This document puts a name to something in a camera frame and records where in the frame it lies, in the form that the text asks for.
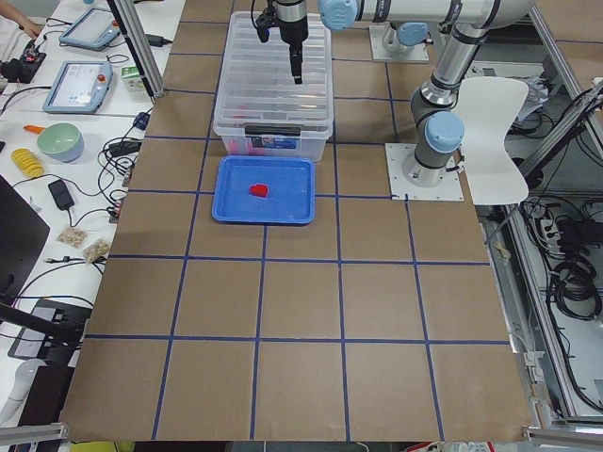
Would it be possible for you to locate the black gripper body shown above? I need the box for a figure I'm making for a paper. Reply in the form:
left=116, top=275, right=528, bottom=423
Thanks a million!
left=275, top=0, right=308, bottom=45

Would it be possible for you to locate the clear plastic box lid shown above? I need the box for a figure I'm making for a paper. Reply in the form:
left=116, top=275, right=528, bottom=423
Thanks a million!
left=213, top=11, right=334, bottom=139

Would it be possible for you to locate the red block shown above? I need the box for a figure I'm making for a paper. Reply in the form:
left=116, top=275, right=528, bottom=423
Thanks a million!
left=249, top=184, right=269, bottom=198

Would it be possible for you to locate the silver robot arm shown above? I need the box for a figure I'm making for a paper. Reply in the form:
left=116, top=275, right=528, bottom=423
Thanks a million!
left=318, top=1, right=534, bottom=187

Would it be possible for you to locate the clear plastic storage box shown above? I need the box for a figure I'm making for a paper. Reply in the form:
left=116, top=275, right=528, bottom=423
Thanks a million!
left=213, top=123, right=333, bottom=161

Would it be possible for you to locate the blue plastic tray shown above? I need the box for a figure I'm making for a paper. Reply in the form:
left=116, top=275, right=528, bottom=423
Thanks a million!
left=212, top=156, right=316, bottom=225

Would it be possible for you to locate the green white carton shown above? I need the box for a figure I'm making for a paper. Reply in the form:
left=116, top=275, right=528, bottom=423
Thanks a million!
left=120, top=66, right=146, bottom=92

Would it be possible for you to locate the white plastic chair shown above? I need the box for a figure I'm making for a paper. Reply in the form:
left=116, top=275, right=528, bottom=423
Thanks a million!
left=453, top=76, right=529, bottom=205

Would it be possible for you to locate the far teach pendant tablet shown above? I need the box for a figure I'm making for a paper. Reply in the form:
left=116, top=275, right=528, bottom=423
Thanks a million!
left=58, top=8, right=121, bottom=51

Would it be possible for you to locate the teach pendant tablet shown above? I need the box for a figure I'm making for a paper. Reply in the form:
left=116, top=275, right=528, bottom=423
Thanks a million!
left=58, top=8, right=121, bottom=51
left=42, top=61, right=113, bottom=114

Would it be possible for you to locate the near teach pendant tablet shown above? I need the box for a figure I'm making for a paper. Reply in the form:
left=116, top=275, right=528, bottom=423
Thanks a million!
left=42, top=61, right=113, bottom=114

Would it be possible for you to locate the green bowl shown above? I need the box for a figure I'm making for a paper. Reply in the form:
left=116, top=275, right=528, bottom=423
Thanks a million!
left=37, top=122, right=84, bottom=163

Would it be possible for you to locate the toy carrot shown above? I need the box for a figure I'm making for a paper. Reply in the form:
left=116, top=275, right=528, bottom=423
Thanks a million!
left=24, top=124, right=45, bottom=134

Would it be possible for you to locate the yellow toy corn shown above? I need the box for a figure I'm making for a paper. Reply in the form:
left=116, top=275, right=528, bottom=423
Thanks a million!
left=10, top=148, right=44, bottom=179

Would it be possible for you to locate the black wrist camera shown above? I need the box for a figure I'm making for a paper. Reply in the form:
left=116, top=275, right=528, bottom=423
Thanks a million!
left=251, top=8, right=277, bottom=43

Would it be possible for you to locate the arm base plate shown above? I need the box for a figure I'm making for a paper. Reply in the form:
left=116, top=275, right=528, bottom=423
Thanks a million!
left=385, top=143, right=464, bottom=202
left=368, top=22, right=429, bottom=63

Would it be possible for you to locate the black box latch handle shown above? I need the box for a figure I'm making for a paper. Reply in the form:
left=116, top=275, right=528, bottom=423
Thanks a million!
left=244, top=124, right=302, bottom=137

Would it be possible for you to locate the aluminium frame post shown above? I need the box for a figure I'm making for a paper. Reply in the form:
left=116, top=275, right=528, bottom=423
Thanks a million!
left=106, top=0, right=165, bottom=99

